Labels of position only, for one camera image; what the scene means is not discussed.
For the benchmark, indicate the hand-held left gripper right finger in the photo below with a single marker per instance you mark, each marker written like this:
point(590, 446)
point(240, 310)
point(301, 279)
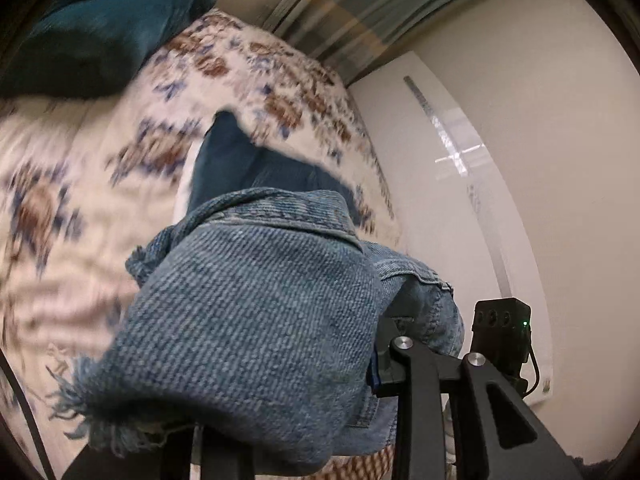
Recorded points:
point(374, 372)

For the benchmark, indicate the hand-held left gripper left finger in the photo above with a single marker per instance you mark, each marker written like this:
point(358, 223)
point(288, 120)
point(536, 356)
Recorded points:
point(222, 460)

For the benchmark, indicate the blue denim pants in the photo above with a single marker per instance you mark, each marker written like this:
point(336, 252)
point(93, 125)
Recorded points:
point(250, 310)

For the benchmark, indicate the floral bed sheet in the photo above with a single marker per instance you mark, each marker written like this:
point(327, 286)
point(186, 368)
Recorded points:
point(90, 200)

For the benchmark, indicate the striped curtain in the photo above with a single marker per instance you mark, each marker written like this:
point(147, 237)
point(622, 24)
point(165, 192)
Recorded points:
point(370, 5)

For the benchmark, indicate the teal pillow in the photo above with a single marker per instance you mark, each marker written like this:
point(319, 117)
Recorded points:
point(100, 25)

